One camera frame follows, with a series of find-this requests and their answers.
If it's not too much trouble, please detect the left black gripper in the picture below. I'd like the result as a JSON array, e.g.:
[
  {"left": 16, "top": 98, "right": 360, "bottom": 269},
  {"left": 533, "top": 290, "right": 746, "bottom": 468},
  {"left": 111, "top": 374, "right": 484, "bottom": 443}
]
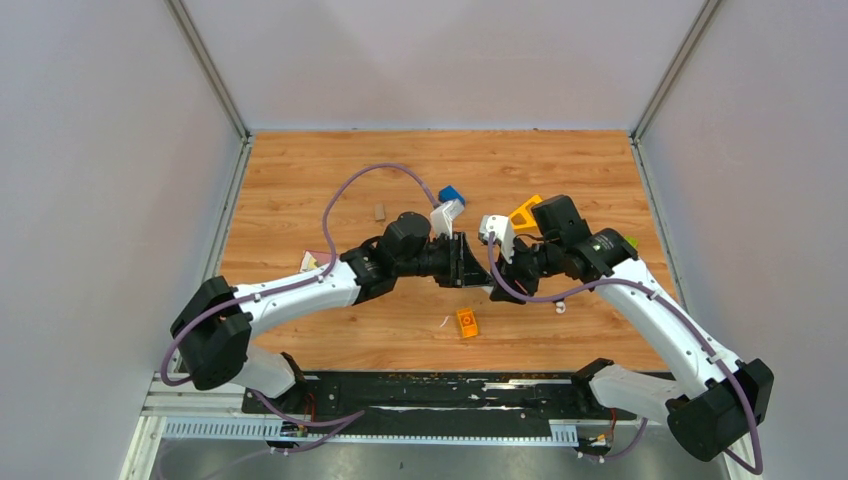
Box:
[{"left": 397, "top": 234, "right": 495, "bottom": 291}]

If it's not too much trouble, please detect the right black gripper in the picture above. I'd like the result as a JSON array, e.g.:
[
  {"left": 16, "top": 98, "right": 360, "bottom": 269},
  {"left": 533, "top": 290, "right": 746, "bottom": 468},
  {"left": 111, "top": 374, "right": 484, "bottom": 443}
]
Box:
[{"left": 489, "top": 235, "right": 562, "bottom": 303}]

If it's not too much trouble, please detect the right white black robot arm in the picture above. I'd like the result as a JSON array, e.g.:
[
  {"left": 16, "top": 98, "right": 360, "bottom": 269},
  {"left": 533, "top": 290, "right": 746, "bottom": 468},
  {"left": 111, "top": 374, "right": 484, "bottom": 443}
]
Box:
[{"left": 479, "top": 195, "right": 774, "bottom": 475}]

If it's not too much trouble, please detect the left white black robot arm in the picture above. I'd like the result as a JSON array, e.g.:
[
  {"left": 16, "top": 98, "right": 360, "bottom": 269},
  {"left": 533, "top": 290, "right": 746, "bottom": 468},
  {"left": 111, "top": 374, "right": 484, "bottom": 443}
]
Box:
[{"left": 170, "top": 212, "right": 494, "bottom": 413}]

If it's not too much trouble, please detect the orange toy brick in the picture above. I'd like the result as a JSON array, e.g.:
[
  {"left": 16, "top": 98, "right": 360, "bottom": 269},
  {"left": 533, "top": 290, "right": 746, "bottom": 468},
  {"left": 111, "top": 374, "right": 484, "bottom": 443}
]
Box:
[{"left": 456, "top": 308, "right": 479, "bottom": 339}]

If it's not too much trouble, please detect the yellow triangular plastic part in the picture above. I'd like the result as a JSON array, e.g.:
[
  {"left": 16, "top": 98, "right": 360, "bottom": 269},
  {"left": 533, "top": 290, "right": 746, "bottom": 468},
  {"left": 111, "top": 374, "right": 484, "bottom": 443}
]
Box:
[{"left": 508, "top": 195, "right": 543, "bottom": 234}]

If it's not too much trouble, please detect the blue toy block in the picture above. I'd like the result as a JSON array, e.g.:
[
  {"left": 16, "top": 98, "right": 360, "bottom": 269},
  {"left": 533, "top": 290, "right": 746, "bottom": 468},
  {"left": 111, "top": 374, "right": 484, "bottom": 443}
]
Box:
[{"left": 437, "top": 185, "right": 466, "bottom": 206}]

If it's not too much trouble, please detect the pink card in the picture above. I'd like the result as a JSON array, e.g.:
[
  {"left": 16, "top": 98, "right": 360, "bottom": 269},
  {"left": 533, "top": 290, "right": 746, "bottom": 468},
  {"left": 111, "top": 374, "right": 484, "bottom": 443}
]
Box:
[{"left": 298, "top": 250, "right": 336, "bottom": 273}]

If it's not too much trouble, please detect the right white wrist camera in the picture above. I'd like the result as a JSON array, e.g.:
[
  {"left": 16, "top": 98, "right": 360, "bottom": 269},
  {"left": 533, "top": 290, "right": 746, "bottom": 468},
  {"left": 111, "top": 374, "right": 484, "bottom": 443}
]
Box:
[{"left": 478, "top": 215, "right": 516, "bottom": 264}]

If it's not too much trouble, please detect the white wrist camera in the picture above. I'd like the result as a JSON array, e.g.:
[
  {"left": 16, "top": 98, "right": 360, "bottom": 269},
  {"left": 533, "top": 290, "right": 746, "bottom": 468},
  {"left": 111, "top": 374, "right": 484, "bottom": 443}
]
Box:
[
  {"left": 429, "top": 199, "right": 465, "bottom": 238},
  {"left": 478, "top": 215, "right": 516, "bottom": 264}
]

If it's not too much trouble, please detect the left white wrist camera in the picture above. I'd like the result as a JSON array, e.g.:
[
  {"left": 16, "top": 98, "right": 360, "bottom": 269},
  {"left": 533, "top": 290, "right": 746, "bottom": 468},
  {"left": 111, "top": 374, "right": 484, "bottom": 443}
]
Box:
[{"left": 429, "top": 199, "right": 465, "bottom": 238}]

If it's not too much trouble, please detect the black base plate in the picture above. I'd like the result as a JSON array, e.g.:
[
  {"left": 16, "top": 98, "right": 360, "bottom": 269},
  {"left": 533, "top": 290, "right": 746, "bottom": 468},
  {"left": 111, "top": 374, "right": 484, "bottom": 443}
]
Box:
[{"left": 274, "top": 370, "right": 635, "bottom": 439}]

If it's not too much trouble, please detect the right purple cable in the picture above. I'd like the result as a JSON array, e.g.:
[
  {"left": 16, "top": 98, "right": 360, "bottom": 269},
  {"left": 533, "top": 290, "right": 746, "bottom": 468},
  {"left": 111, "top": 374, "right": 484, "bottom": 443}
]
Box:
[{"left": 486, "top": 235, "right": 764, "bottom": 476}]

